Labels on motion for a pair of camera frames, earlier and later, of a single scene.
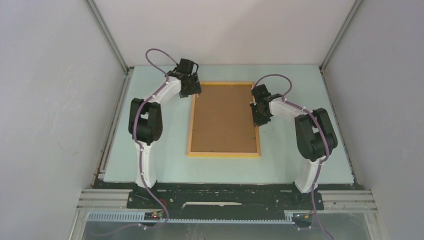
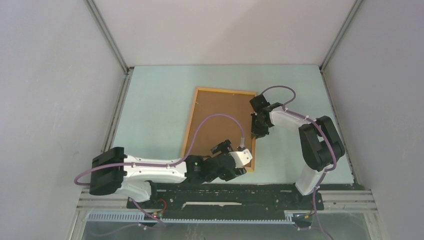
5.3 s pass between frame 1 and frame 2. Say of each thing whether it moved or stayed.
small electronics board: stayed
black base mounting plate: stayed
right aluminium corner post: stayed
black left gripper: moved
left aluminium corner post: stayed
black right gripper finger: moved
